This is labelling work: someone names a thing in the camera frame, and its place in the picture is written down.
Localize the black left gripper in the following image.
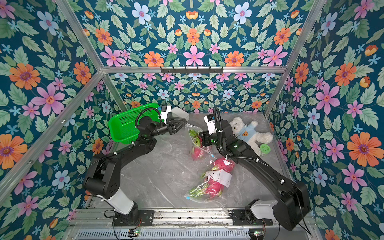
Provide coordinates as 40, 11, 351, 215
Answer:
148, 117, 185, 139

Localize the pink dragon fruit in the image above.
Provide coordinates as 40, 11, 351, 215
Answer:
189, 130, 204, 161
187, 180, 224, 199
211, 158, 235, 173

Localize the clear zip-top bag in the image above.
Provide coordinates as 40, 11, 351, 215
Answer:
185, 158, 235, 202
186, 124, 217, 163

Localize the green plastic basket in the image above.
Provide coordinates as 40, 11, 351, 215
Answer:
108, 103, 163, 145

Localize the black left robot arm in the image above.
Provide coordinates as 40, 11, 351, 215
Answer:
83, 117, 187, 215

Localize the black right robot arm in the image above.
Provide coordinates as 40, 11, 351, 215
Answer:
200, 120, 310, 231

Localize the white rectangular box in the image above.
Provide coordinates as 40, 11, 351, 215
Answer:
171, 107, 190, 121

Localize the white teddy bear blue shirt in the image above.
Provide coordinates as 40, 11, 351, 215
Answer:
230, 117, 273, 156

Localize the small green round lid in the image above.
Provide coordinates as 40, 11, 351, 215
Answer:
260, 144, 271, 155

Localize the white perforated vent strip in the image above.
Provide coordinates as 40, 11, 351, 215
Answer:
74, 229, 251, 240

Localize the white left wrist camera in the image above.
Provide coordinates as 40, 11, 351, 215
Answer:
160, 105, 172, 123

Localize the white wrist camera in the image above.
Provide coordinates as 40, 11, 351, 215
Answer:
160, 105, 172, 123
204, 114, 217, 135

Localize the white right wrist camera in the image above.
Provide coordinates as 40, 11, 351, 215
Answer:
204, 114, 217, 135

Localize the black hook rail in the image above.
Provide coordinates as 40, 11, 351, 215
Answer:
160, 67, 224, 75

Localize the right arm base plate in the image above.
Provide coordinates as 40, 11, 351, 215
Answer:
229, 209, 273, 226

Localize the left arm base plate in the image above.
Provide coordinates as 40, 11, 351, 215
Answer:
113, 210, 155, 227

